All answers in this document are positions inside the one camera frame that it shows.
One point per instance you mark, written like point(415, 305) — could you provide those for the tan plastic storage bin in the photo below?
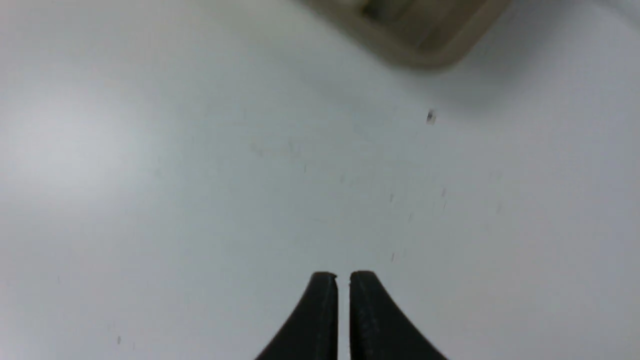
point(423, 34)

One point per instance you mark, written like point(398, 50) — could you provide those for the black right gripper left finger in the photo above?
point(311, 330)

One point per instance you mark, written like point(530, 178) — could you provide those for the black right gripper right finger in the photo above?
point(378, 329)

